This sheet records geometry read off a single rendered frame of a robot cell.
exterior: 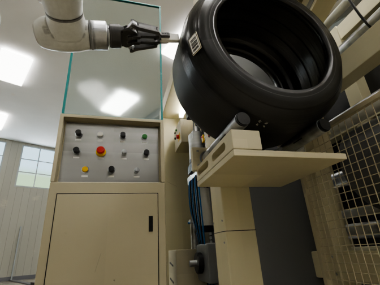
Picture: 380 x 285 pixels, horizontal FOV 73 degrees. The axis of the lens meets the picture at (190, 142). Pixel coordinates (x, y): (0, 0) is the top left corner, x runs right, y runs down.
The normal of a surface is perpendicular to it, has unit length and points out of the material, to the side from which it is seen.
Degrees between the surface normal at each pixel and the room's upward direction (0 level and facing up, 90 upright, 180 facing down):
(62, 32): 163
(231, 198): 90
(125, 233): 90
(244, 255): 90
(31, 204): 90
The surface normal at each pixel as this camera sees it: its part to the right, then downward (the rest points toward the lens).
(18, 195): 0.66, -0.32
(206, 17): 0.07, -0.42
